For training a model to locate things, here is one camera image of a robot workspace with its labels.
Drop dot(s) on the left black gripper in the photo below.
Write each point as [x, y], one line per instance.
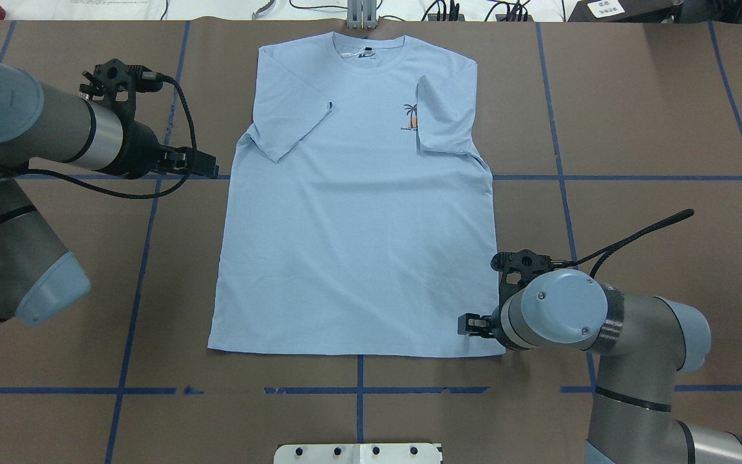
[141, 149]

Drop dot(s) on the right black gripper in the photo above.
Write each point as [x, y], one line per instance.
[494, 321]

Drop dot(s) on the light blue t-shirt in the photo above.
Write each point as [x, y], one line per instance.
[360, 217]

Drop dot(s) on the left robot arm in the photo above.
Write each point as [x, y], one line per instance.
[95, 130]

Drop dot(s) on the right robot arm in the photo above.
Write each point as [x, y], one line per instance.
[643, 342]

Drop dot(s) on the brown table cover sheet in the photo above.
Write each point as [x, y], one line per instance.
[592, 131]

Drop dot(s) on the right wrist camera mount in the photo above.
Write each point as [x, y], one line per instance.
[518, 269]

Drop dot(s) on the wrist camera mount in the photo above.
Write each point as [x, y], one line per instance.
[518, 269]
[115, 85]

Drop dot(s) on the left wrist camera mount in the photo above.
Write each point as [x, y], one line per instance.
[115, 85]

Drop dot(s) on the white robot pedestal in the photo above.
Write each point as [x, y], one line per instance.
[360, 453]

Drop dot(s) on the aluminium frame post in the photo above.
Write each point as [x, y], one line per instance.
[362, 14]

